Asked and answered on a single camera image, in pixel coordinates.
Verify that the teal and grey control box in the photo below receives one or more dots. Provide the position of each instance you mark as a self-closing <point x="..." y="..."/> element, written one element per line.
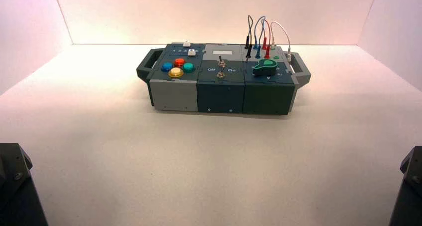
<point x="221" y="96"/>

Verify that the green push button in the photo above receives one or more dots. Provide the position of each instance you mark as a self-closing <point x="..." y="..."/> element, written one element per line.
<point x="188" y="67"/>

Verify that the yellow push button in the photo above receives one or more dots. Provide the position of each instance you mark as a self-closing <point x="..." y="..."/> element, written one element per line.
<point x="175" y="72"/>

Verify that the red push button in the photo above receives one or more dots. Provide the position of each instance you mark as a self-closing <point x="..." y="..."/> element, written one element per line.
<point x="179" y="62"/>

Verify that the blue push button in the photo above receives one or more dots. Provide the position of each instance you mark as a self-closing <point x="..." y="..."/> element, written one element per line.
<point x="167" y="66"/>

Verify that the green rotary knob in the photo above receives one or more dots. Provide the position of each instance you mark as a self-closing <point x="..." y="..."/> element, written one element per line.
<point x="264" y="67"/>

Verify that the metal toggle switch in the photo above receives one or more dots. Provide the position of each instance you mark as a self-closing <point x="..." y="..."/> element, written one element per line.
<point x="221" y="74"/>
<point x="220" y="61"/>

